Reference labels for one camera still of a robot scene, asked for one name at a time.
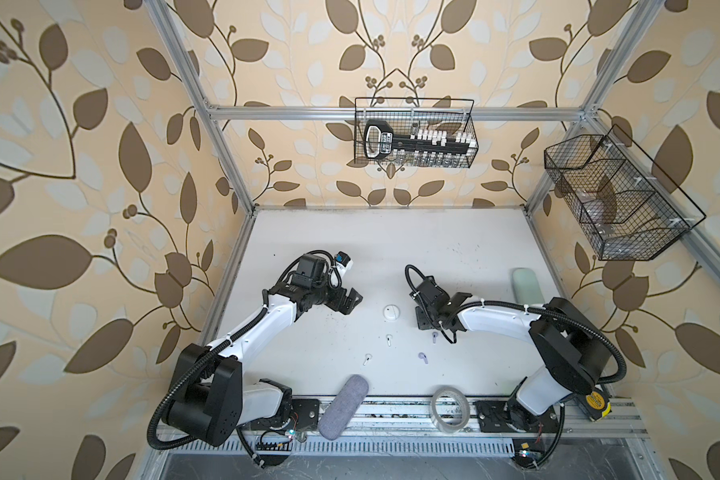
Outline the yellow black tape measure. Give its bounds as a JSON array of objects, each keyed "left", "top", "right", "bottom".
[{"left": 580, "top": 388, "right": 611, "bottom": 422}]

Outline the black tool with white sockets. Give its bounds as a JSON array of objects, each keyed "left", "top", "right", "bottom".
[{"left": 360, "top": 120, "right": 478, "bottom": 162}]

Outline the black wire basket right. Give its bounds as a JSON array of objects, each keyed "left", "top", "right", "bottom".
[{"left": 544, "top": 125, "right": 707, "bottom": 261}]

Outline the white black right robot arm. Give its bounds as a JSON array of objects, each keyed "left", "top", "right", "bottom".
[{"left": 404, "top": 264, "right": 627, "bottom": 432}]

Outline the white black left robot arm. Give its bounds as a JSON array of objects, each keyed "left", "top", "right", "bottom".
[{"left": 146, "top": 250, "right": 363, "bottom": 450}]

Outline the black wire basket back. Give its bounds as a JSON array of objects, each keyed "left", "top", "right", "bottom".
[{"left": 353, "top": 96, "right": 479, "bottom": 169}]

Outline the grey fabric glasses case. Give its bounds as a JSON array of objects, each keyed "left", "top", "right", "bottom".
[{"left": 318, "top": 375, "right": 370, "bottom": 441}]

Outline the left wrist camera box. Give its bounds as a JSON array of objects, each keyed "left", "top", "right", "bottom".
[{"left": 334, "top": 251, "right": 353, "bottom": 270}]

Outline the white round earbud case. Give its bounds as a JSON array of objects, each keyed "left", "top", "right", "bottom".
[{"left": 383, "top": 305, "right": 401, "bottom": 322}]

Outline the green glasses case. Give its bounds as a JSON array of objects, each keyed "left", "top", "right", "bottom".
[{"left": 511, "top": 268, "right": 545, "bottom": 305}]

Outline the clear tape roll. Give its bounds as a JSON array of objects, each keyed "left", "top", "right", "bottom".
[{"left": 429, "top": 386, "right": 470, "bottom": 435}]

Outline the black wire basket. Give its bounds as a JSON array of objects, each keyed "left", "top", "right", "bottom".
[
  {"left": 353, "top": 96, "right": 479, "bottom": 169},
  {"left": 544, "top": 125, "right": 707, "bottom": 261}
]

